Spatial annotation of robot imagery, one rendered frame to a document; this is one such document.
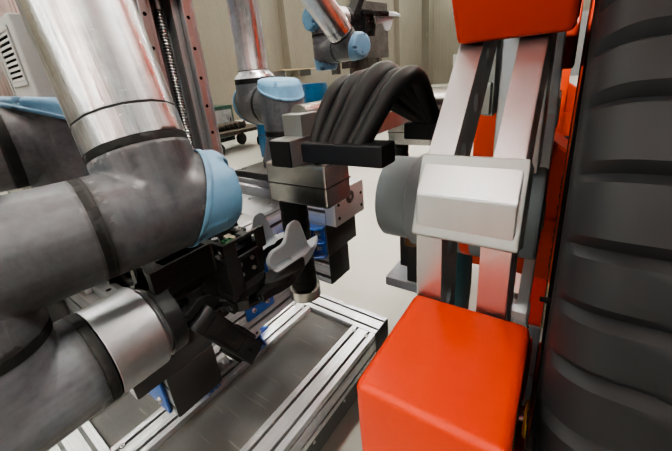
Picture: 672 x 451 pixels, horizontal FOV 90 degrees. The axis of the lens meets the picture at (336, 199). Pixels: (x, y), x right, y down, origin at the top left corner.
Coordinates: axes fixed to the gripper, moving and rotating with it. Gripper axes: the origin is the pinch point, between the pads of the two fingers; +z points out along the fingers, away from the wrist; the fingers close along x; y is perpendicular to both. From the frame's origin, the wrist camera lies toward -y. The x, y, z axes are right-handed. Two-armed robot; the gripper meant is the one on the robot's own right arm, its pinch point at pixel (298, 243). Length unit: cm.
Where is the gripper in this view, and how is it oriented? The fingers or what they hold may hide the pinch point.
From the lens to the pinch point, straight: 46.1
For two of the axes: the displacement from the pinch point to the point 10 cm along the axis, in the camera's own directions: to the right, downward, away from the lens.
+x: -8.3, -1.3, 5.5
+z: 5.5, -3.3, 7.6
